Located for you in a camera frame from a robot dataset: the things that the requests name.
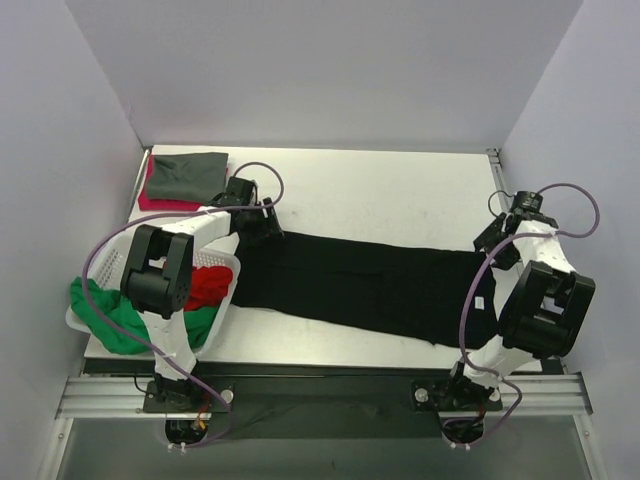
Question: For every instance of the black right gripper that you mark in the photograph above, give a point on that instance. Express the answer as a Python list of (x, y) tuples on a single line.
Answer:
[(495, 240)]

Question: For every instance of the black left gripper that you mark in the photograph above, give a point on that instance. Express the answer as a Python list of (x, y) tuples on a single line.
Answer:
[(261, 230)]

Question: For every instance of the black t-shirt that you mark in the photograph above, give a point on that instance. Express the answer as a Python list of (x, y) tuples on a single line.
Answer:
[(411, 292)]

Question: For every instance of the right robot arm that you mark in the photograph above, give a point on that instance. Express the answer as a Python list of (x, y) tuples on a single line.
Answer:
[(544, 312)]

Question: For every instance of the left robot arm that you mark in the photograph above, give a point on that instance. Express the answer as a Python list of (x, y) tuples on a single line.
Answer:
[(157, 274)]

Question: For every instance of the folded grey t-shirt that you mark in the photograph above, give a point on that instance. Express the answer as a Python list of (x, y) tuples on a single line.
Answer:
[(187, 175)]

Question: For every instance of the red t-shirt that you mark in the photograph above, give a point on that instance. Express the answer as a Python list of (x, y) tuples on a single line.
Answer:
[(209, 286)]

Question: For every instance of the folded magenta t-shirt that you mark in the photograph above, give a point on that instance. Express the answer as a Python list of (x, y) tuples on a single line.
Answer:
[(165, 204)]

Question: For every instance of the white plastic laundry basket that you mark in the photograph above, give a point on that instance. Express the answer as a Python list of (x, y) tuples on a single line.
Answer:
[(104, 276)]

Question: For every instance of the green t-shirt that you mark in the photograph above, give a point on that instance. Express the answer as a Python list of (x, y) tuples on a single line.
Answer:
[(110, 320)]

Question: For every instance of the aluminium frame rail right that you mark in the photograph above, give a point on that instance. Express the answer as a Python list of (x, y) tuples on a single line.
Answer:
[(497, 201)]

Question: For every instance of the aluminium frame rail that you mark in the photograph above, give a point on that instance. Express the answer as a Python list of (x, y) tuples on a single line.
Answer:
[(122, 397), (497, 201)]

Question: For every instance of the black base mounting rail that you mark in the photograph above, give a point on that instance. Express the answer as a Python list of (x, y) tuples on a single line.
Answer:
[(325, 423)]

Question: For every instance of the aluminium frame rail front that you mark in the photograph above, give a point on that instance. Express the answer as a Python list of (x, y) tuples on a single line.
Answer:
[(122, 397)]

